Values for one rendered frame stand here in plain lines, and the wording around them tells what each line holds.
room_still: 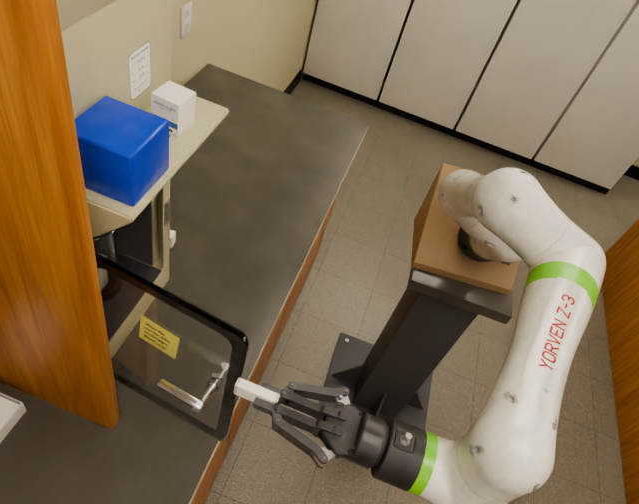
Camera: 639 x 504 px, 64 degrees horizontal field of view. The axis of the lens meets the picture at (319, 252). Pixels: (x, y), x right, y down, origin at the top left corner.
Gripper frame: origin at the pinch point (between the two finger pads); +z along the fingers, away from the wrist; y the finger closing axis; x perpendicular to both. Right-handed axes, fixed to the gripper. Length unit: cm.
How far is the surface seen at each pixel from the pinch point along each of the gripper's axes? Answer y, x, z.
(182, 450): 0.1, 36.5, 11.6
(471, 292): -75, 37, -44
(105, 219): -6.5, -18.2, 28.2
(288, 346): -92, 131, 4
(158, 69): -34, -26, 36
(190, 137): -27.0, -20.4, 25.9
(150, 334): -5.0, 5.0, 21.0
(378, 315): -129, 131, -32
